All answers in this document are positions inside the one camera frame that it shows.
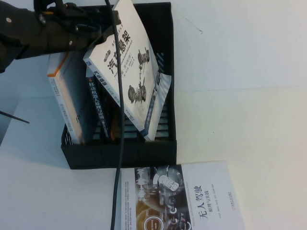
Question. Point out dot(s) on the white book with orange edge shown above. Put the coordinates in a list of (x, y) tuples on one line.
[(69, 95)]

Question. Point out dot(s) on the white car suspension book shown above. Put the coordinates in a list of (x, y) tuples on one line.
[(134, 48)]

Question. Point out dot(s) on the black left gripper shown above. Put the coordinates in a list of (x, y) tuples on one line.
[(67, 31)]

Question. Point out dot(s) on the white autonomous driving book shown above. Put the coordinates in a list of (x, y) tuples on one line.
[(206, 196)]

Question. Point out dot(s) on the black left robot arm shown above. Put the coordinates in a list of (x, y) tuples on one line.
[(19, 33)]

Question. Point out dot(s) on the thin black rod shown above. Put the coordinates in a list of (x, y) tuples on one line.
[(16, 118)]

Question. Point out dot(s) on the dark mobile robot book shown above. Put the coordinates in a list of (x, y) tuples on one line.
[(99, 105)]

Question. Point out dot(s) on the black plastic book stand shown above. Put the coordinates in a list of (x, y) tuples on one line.
[(158, 151)]

